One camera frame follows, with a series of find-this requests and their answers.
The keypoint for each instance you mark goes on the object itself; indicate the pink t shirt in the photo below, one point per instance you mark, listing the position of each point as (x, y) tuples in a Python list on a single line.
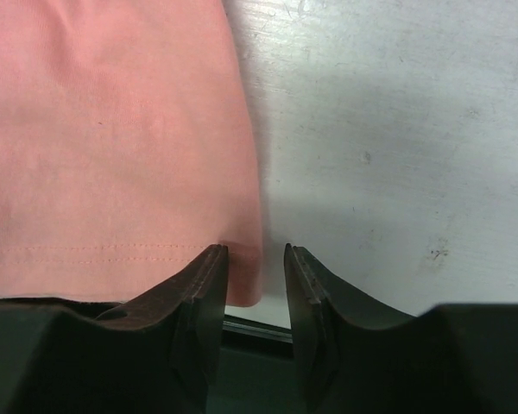
[(126, 148)]

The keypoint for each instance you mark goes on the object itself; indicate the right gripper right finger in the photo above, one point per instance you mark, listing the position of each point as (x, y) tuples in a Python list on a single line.
[(355, 354)]

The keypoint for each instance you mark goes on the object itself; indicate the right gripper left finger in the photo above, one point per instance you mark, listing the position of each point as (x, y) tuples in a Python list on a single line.
[(157, 353)]

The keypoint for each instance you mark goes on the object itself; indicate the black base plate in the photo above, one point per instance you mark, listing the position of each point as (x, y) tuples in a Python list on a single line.
[(253, 328)]

